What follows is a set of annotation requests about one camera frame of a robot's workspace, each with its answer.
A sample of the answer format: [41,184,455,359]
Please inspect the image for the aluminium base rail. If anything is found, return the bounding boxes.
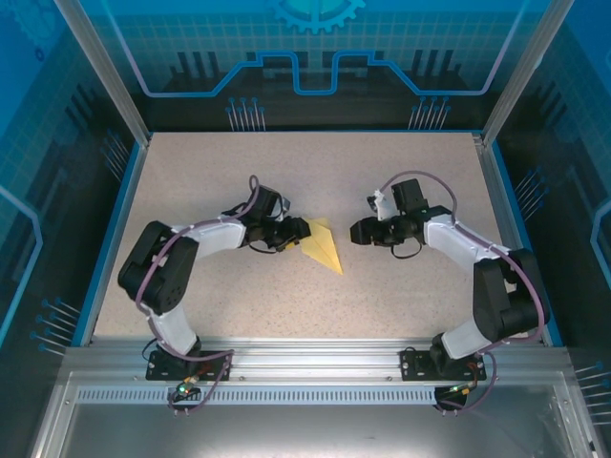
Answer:
[64,335,572,384]

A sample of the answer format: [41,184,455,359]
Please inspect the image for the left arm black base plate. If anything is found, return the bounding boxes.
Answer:
[145,349,233,383]

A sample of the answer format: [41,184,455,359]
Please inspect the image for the grey metal sheet tray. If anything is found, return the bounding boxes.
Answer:
[28,371,603,458]

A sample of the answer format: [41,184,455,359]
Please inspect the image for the slotted aluminium cable duct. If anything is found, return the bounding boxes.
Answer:
[75,387,560,406]

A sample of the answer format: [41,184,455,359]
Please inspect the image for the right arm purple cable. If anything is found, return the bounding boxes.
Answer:
[379,170,548,416]

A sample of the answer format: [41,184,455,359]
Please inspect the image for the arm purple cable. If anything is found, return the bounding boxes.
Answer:
[135,175,262,417]
[379,170,548,416]

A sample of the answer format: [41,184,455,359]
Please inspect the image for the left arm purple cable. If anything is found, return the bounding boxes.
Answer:
[135,175,262,417]

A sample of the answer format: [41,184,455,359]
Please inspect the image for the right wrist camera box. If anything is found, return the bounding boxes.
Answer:
[367,189,398,223]

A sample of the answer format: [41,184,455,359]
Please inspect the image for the blue table edge strip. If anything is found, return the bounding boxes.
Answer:
[77,137,150,347]
[490,141,565,347]

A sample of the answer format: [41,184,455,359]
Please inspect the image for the cable connector with green light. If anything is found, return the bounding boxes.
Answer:
[174,376,202,398]
[447,380,479,398]

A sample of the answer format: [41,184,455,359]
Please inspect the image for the aluminium frame post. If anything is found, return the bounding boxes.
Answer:
[51,0,153,147]
[480,0,565,147]

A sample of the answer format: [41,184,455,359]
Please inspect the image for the aluminium side rail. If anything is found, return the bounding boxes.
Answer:
[471,132,548,345]

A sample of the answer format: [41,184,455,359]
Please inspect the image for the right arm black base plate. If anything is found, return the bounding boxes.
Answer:
[399,346,488,383]

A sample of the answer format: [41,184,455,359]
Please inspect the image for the yellow square paper sheet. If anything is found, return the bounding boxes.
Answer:
[299,217,345,277]

